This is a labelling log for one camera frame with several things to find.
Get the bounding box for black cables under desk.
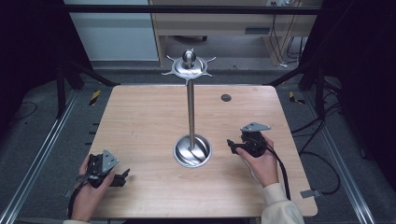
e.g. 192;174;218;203
268;13;308;68

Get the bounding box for person's left hand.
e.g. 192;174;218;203
71;154;117;223

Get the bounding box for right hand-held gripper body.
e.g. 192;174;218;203
240;121;272;159

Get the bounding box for light wooden desk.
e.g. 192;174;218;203
148;0;323;67

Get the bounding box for steel hook stand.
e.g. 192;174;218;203
161;48;218;169

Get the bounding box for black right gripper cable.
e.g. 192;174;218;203
263;143;292;201

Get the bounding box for grey table edge clamp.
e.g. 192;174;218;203
300;189;322;199

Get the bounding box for black horizontal frame bar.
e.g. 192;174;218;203
62;4;325;16

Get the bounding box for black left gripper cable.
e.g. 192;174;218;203
67;177;89;219

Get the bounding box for black yellow floor tape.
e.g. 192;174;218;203
89;90;103;106
288;91;306;105

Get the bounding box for thin black floor cable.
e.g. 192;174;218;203
11;101;38;121

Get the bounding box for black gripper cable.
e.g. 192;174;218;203
67;177;89;219
263;143;292;201

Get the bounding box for white cabinet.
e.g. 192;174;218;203
63;0;160;62

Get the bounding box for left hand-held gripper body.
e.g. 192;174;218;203
78;148;120;189

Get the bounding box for aluminium floor rail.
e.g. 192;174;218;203
0;89;79;224
302;91;378;224

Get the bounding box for person's right hand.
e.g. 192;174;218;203
235;135;280;189

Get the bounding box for black frame strut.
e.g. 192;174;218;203
56;60;121;119
266;61;329;119

